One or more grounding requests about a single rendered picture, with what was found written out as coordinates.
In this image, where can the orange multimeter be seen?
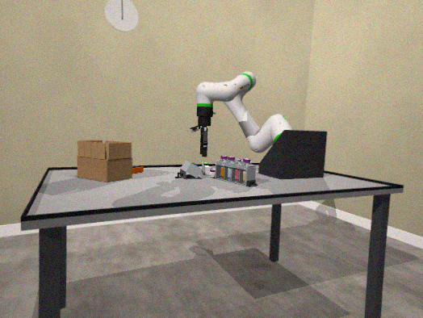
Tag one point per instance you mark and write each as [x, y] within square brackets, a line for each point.
[137, 169]

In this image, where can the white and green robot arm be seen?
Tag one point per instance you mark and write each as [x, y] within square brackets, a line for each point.
[259, 139]

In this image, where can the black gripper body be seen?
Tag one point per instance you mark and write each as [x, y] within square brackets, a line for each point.
[204, 121]

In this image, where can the white button panel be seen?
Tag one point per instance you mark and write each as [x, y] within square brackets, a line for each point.
[190, 168]

